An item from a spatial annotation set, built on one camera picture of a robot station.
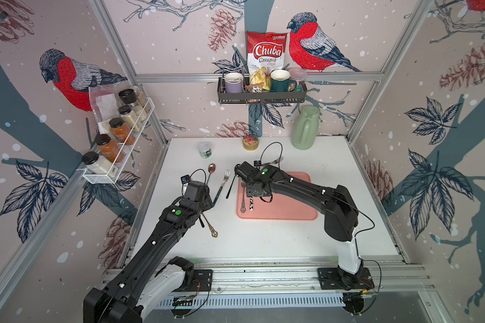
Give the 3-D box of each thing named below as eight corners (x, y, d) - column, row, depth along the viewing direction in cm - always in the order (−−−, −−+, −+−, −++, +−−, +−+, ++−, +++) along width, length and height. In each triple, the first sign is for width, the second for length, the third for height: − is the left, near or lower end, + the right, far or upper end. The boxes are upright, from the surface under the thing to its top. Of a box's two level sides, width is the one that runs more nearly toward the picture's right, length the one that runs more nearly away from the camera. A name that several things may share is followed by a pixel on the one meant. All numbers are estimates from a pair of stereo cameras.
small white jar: (198, 158, 114) (197, 152, 110) (201, 147, 119) (199, 141, 115) (210, 158, 114) (209, 152, 110) (212, 147, 119) (211, 141, 115)
